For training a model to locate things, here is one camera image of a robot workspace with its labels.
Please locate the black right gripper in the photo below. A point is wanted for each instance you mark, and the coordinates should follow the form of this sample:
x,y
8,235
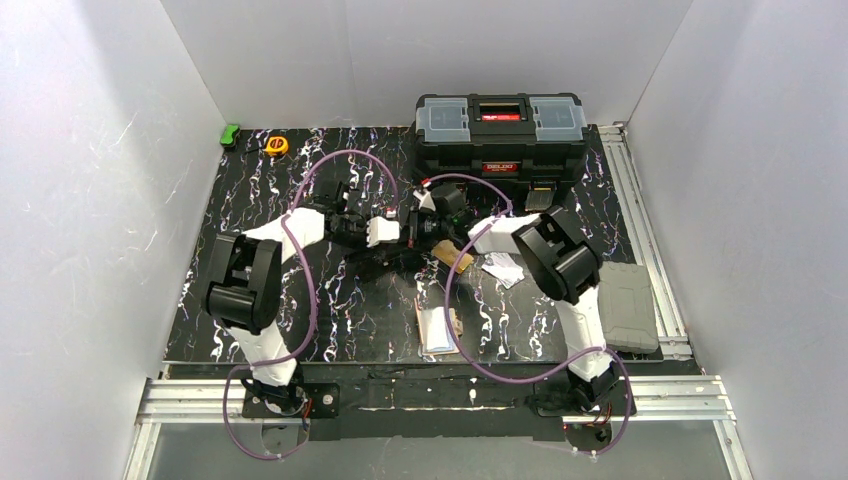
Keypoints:
x,y
411,234

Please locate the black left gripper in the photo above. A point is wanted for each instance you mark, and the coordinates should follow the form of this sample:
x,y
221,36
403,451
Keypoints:
x,y
370,252

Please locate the orange credit card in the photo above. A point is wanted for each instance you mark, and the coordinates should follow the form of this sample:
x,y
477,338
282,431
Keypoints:
x,y
446,252

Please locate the white credit card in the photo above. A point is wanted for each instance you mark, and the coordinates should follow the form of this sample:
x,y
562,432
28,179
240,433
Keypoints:
x,y
503,268

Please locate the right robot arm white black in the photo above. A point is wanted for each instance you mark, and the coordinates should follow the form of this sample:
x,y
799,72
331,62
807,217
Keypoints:
x,y
567,270

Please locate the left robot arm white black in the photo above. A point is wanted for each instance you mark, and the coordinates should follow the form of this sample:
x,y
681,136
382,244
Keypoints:
x,y
245,282

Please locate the yellow tape measure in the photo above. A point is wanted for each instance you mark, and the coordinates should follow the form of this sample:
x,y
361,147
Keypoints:
x,y
276,146

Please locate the black toolbox with red label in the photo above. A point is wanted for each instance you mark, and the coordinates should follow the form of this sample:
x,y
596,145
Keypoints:
x,y
533,147

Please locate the green small object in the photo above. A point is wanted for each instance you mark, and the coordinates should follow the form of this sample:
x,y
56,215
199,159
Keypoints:
x,y
229,136

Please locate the grey rectangular box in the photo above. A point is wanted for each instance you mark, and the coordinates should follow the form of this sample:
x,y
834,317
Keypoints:
x,y
627,309

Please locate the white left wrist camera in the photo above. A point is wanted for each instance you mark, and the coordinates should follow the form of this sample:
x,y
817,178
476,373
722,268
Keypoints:
x,y
383,229

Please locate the aluminium frame rail right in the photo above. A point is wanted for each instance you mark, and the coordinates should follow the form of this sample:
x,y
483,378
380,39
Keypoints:
x,y
672,333

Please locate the aluminium frame rail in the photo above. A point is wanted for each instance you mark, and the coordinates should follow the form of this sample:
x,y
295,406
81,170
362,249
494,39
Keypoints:
x,y
442,407
672,333

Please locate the aluminium frame rail front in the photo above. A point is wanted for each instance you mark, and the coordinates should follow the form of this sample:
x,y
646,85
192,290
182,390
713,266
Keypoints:
x,y
442,407

